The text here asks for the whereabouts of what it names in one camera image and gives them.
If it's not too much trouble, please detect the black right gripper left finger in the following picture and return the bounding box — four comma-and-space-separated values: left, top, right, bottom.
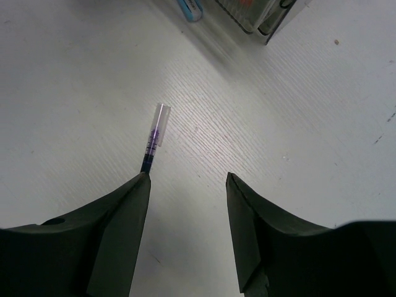
1, 173, 151, 296

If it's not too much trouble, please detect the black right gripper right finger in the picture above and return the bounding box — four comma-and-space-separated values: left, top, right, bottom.
226, 173, 395, 296

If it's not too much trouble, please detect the purple ink pen refill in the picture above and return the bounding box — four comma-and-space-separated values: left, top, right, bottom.
140, 103, 171, 173

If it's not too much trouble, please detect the clear acrylic drawer organizer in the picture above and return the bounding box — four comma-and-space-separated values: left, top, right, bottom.
217, 0, 311, 45

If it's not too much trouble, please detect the orange cap highlighter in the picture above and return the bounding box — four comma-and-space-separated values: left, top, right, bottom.
240, 0, 252, 7

